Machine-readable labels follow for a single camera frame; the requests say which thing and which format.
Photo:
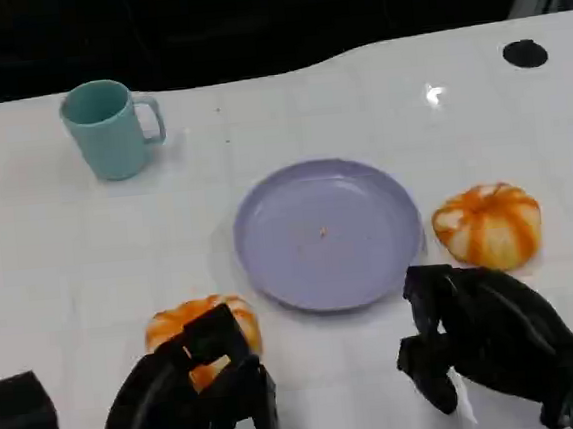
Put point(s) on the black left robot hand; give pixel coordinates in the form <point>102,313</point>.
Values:
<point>148,412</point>

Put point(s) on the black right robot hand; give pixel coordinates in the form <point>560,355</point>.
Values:
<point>503,336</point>

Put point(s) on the orange and white bread roll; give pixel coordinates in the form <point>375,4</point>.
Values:
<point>488,229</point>
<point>175,317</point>

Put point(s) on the lilac plate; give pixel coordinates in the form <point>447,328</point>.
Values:
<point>331,261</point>

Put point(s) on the pale green mug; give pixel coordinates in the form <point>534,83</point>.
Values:
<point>109,139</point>

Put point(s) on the black round table grommet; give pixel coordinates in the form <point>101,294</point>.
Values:
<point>525,53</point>

